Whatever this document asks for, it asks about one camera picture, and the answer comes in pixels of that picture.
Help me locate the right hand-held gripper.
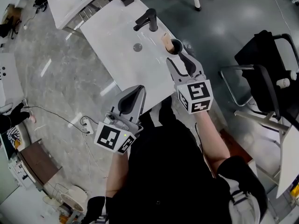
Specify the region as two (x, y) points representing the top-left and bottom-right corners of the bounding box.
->
(166, 51), (214, 114)

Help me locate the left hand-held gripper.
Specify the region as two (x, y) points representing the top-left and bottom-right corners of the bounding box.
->
(94, 84), (147, 155)

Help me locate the dark grey cup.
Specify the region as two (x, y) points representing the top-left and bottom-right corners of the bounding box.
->
(167, 38), (184, 55)

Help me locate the person's right forearm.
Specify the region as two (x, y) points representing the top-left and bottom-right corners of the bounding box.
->
(195, 110), (231, 175)

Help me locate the person's left forearm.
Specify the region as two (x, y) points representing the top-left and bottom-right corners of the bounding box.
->
(106, 151), (129, 198)

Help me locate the white washbasin counter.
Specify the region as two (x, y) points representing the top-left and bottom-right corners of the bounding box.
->
(79, 0), (201, 114)

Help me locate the white power strip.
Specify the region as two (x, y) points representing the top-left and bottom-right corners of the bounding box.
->
(80, 117), (95, 135)

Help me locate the black faucet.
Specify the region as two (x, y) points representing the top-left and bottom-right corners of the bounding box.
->
(133, 8), (159, 32)

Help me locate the person's black clothing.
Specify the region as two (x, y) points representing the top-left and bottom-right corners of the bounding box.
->
(80, 96), (269, 224)

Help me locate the white paper roll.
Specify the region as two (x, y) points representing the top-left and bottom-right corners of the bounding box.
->
(276, 77), (291, 88)

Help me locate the brown wooden box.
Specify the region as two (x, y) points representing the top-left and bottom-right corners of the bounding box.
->
(17, 139), (63, 192)

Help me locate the white floor fan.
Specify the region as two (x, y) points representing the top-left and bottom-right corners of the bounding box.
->
(43, 183), (89, 213)

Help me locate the white table with metal legs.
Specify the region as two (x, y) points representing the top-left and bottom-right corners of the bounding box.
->
(46, 0), (110, 36)

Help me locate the white folding table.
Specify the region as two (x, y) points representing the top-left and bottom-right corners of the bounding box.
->
(234, 110), (299, 199)

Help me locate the striped cloth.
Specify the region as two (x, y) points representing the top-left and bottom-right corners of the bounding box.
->
(6, 126), (23, 148)

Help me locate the white cabinet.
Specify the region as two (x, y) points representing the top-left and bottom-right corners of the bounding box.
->
(0, 52), (25, 107)

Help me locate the black bag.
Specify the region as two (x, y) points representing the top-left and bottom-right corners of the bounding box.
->
(33, 0), (49, 13)

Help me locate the black floor stand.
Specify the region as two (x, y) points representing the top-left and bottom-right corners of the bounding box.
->
(0, 16), (23, 40)

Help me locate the black power cable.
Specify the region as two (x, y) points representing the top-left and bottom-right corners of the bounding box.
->
(22, 105), (99, 134)

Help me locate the black chair with metal frame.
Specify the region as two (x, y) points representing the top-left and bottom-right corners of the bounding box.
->
(219, 29), (299, 130)

